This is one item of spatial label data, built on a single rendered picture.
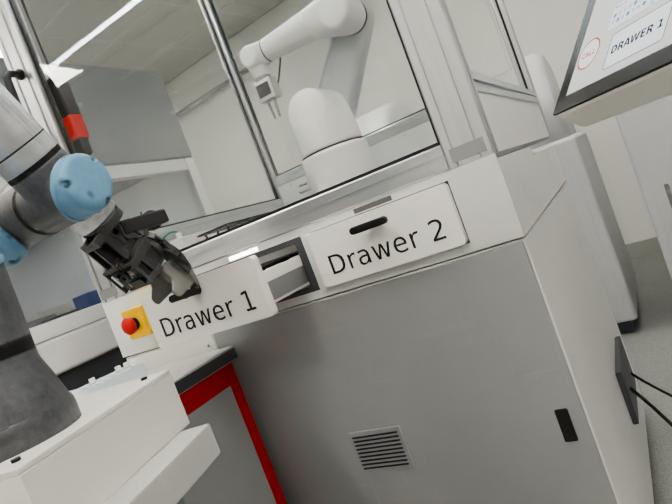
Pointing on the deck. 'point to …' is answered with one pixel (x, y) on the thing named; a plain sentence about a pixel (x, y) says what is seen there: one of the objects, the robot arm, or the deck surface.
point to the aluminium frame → (446, 126)
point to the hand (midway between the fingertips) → (189, 287)
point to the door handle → (11, 81)
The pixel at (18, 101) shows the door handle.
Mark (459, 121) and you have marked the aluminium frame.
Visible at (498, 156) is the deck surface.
